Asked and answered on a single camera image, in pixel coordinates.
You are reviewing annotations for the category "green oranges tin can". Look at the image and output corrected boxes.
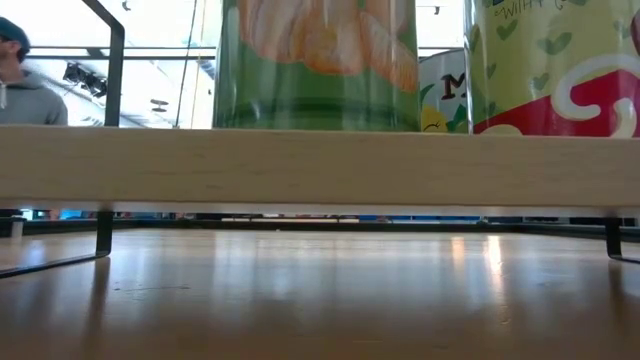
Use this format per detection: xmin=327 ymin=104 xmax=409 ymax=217
xmin=212 ymin=0 xmax=421 ymax=133

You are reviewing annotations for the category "green red hearts tin can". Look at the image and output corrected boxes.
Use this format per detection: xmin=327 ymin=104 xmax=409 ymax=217
xmin=463 ymin=0 xmax=640 ymax=138

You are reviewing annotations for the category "light wooden shelf board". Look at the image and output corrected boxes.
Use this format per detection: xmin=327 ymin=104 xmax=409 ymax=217
xmin=0 ymin=124 xmax=640 ymax=217

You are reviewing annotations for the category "white pineapple print tin can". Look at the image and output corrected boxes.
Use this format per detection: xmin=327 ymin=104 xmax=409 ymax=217
xmin=418 ymin=48 xmax=470 ymax=134

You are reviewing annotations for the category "black ceiling spotlight cluster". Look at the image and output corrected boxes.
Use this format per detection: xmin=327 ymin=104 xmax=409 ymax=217
xmin=62 ymin=62 xmax=109 ymax=99

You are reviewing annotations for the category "person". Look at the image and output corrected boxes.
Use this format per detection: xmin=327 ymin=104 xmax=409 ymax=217
xmin=0 ymin=17 xmax=69 ymax=126

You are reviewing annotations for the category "black table edge rail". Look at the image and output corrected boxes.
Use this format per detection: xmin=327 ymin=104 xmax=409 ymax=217
xmin=0 ymin=218 xmax=640 ymax=237

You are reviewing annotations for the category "thin hanging cable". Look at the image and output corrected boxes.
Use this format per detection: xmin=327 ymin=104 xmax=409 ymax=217
xmin=174 ymin=0 xmax=199 ymax=128

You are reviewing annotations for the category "black frame crossbar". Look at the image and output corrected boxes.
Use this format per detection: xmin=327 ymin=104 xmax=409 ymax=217
xmin=27 ymin=45 xmax=464 ymax=62

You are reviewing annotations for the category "black metal shelf side frame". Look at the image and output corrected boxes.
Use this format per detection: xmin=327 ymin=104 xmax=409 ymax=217
xmin=603 ymin=217 xmax=640 ymax=265
xmin=0 ymin=0 xmax=126 ymax=280

